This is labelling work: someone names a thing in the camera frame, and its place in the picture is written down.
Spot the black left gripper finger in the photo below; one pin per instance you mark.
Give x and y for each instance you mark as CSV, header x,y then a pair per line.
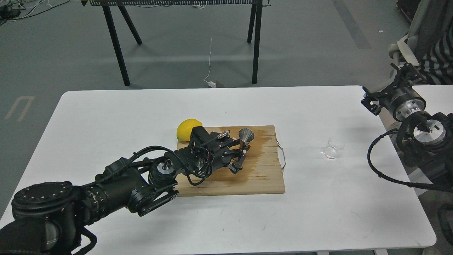
x,y
231,144
237,161

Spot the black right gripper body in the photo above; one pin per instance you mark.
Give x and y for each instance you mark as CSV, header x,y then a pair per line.
x,y
402,101

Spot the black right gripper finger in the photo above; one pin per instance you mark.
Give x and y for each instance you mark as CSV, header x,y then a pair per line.
x,y
406,77
371,101

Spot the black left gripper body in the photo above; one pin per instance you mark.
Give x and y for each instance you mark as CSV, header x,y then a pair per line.
x,y
205,151

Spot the steel jigger measuring cup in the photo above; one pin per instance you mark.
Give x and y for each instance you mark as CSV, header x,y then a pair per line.
x,y
246,136

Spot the clear glass cup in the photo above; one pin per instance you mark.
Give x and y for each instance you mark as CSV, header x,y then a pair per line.
x,y
334,145

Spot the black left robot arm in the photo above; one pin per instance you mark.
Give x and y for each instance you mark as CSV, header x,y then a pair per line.
x,y
50,218

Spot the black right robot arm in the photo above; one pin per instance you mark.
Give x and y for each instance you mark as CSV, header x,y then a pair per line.
x,y
425,140

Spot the white office chair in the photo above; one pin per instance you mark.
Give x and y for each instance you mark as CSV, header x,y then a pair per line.
x,y
430,20

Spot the wooden cutting board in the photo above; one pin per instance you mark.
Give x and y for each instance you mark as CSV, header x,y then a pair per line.
x,y
261,173

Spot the person in striped shirt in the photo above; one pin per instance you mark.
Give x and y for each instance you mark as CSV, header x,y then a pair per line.
x,y
437,65

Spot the yellow lemon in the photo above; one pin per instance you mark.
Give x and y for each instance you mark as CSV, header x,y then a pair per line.
x,y
184,129

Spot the white side table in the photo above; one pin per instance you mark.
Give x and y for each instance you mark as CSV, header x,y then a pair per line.
x,y
439,98

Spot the black metal table frame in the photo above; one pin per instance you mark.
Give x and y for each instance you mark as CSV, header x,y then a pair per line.
x,y
161,33

